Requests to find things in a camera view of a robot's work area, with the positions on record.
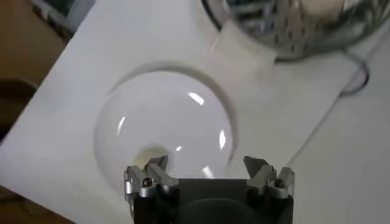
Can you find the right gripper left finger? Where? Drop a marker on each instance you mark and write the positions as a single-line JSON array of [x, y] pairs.
[[138, 182]]

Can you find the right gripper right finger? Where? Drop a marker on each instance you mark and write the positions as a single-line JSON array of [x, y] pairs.
[[281, 182]]

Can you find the perforated steel steamer basket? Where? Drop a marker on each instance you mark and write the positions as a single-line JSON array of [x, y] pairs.
[[289, 30]]

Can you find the white round plate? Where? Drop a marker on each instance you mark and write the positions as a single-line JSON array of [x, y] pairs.
[[164, 121]]

